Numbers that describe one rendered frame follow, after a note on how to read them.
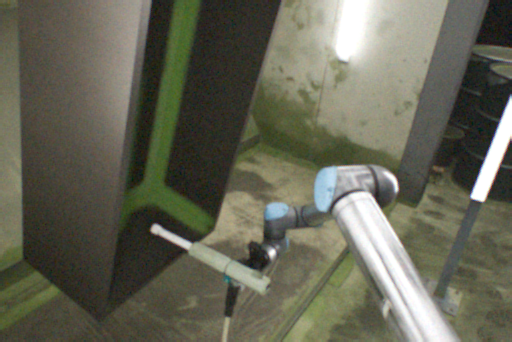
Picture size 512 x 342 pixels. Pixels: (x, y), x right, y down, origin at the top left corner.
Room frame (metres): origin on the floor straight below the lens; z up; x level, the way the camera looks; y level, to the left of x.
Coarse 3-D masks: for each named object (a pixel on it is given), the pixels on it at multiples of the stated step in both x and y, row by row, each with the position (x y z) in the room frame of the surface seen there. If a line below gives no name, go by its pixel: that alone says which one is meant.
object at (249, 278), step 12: (156, 228) 1.30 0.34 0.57; (180, 240) 1.25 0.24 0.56; (192, 252) 1.20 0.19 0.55; (204, 252) 1.19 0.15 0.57; (216, 252) 1.20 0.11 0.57; (204, 264) 1.18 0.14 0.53; (216, 264) 1.15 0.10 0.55; (228, 264) 1.15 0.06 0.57; (240, 264) 1.16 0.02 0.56; (240, 276) 1.11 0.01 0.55; (252, 276) 1.10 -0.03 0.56; (264, 276) 1.12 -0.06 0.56; (228, 288) 1.13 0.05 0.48; (252, 288) 1.09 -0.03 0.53; (264, 288) 1.07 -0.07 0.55; (228, 300) 1.12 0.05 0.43; (228, 312) 1.12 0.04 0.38
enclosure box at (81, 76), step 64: (64, 0) 0.95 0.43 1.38; (128, 0) 0.87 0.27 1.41; (192, 0) 1.54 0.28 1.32; (256, 0) 1.43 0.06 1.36; (64, 64) 0.96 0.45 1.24; (128, 64) 0.87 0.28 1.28; (192, 64) 1.54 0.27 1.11; (256, 64) 1.42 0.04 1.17; (64, 128) 0.97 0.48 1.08; (128, 128) 0.89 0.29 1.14; (192, 128) 1.53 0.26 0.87; (64, 192) 0.98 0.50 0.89; (128, 192) 1.50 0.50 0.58; (192, 192) 1.53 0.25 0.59; (64, 256) 1.00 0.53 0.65; (128, 256) 1.22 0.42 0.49
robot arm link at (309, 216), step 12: (372, 168) 1.14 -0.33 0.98; (384, 168) 1.09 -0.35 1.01; (384, 180) 1.03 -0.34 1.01; (384, 192) 1.02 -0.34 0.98; (396, 192) 1.07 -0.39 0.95; (312, 204) 1.39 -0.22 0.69; (384, 204) 1.04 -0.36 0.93; (300, 216) 1.43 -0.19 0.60; (312, 216) 1.36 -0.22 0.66; (324, 216) 1.30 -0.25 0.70; (300, 228) 1.43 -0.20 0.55
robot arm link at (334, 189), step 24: (336, 168) 1.03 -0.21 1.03; (360, 168) 1.05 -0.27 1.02; (336, 192) 0.97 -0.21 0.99; (360, 192) 0.96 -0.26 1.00; (336, 216) 0.93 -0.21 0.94; (360, 216) 0.89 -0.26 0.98; (360, 240) 0.84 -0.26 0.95; (384, 240) 0.82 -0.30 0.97; (360, 264) 0.80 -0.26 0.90; (384, 264) 0.76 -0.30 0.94; (408, 264) 0.77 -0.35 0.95; (384, 288) 0.72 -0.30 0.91; (408, 288) 0.70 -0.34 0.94; (384, 312) 0.69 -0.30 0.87; (408, 312) 0.66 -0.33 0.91; (432, 312) 0.66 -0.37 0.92; (408, 336) 0.62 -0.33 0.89; (432, 336) 0.61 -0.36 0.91; (456, 336) 0.62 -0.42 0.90
